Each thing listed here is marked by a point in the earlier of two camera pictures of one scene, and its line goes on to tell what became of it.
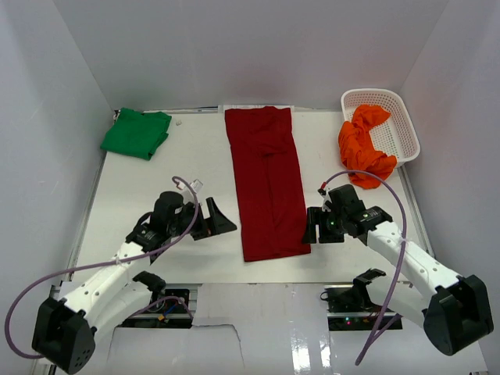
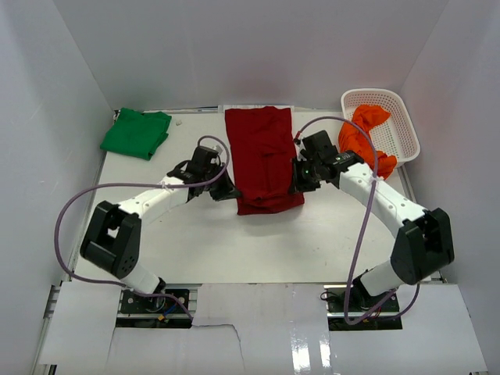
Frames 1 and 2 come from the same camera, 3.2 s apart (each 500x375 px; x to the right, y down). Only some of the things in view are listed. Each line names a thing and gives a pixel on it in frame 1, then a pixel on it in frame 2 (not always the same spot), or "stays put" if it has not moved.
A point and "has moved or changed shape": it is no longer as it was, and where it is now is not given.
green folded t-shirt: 137,133 stays put
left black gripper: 216,223 -> 227,191
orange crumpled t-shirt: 358,151 stays put
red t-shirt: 272,211 has moved or changed shape
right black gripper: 316,216 -> 298,186
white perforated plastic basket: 397,136 stays put
